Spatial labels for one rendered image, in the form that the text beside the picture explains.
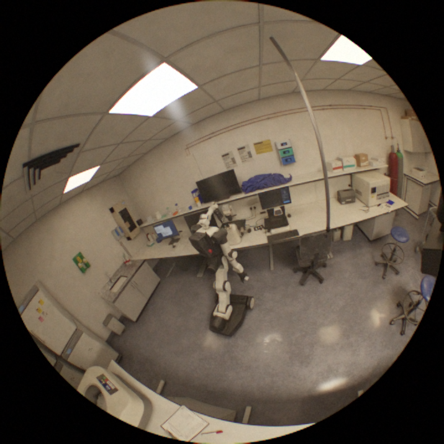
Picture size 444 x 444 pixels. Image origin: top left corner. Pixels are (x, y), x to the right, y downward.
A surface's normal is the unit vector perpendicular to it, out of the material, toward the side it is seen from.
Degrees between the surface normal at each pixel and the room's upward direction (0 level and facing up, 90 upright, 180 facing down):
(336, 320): 0
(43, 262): 90
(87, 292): 90
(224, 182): 86
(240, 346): 0
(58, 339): 90
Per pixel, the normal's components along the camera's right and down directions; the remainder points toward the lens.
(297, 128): -0.22, 0.50
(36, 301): 0.91, -0.21
